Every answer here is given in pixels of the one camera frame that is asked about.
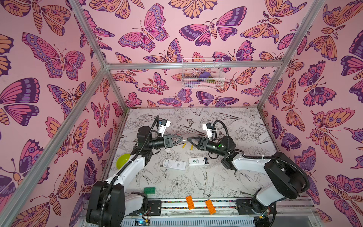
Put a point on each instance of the small white remote control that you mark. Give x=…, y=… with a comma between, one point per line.
x=200, y=161

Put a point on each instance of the left orange toy brick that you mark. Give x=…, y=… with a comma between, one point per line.
x=190, y=203

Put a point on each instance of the lime green round object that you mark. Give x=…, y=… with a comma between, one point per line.
x=122, y=160

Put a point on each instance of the green toy brick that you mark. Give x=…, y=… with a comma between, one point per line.
x=149, y=190

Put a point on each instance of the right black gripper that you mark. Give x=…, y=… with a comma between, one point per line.
x=203, y=143

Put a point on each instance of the white wire basket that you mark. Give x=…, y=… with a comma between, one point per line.
x=202, y=74

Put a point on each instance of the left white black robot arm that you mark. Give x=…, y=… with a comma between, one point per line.
x=108, y=203

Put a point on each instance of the right orange toy brick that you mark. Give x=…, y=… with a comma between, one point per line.
x=210, y=207

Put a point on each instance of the orange toy brick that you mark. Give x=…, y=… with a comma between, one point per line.
x=190, y=203
x=210, y=207

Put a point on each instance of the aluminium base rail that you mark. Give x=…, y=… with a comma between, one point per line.
x=229, y=213

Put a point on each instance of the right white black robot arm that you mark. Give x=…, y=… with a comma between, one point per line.
x=287, y=179

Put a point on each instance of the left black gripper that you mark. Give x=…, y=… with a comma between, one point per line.
x=179, y=141

